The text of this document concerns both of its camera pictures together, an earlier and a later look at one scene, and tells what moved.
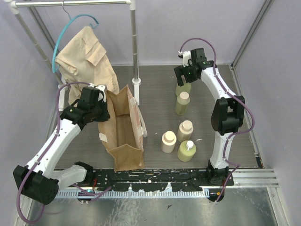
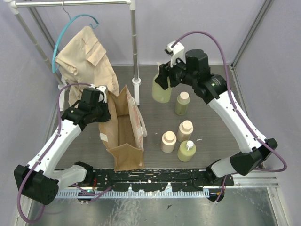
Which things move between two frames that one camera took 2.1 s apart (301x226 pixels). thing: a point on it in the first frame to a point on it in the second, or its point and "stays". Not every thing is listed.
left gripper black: x=101 y=114 stays
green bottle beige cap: x=181 y=106 stays
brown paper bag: x=122 y=134 stays
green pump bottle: x=186 y=87 to x=159 y=93
